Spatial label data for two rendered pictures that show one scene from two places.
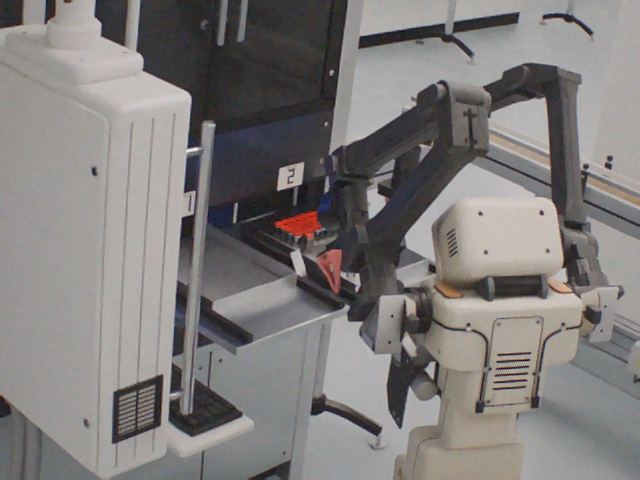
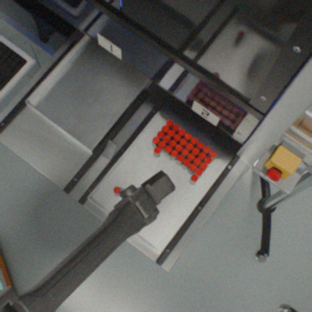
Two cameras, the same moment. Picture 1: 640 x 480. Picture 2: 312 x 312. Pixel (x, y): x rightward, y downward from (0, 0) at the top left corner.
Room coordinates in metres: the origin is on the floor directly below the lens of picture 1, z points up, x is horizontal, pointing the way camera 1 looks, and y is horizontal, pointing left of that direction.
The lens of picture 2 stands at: (2.80, -0.34, 2.24)
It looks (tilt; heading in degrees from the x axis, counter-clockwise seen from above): 75 degrees down; 84
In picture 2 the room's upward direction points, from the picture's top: 1 degrees clockwise
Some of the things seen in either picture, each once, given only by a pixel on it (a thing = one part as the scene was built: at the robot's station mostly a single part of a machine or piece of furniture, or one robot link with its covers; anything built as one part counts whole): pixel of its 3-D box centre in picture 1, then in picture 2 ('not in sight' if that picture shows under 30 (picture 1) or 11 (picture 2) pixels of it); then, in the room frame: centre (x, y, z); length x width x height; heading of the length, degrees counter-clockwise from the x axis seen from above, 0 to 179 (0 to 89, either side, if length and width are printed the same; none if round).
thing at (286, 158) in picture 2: not in sight; (283, 161); (3.25, -0.03, 0.99); 0.08 x 0.07 x 0.07; 48
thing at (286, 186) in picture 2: not in sight; (282, 164); (3.28, -0.01, 0.87); 0.14 x 0.13 x 0.02; 48
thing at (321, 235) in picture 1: (319, 234); (177, 158); (2.96, 0.02, 0.90); 0.18 x 0.02 x 0.05; 138
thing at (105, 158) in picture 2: (313, 273); (99, 163); (2.73, 0.02, 0.91); 0.14 x 0.03 x 0.06; 48
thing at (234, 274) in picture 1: (207, 265); (93, 86); (2.73, 0.27, 0.90); 0.34 x 0.26 x 0.04; 48
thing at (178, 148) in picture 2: (312, 231); (181, 152); (2.98, 0.04, 0.90); 0.18 x 0.02 x 0.05; 137
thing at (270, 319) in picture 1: (278, 269); (123, 138); (2.81, 0.11, 0.87); 0.70 x 0.48 x 0.02; 138
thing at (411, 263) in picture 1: (343, 250); (158, 181); (2.90, -0.04, 0.90); 0.34 x 0.26 x 0.04; 47
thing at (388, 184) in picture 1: (403, 179); not in sight; (2.82, -0.16, 1.14); 0.10 x 0.07 x 0.07; 56
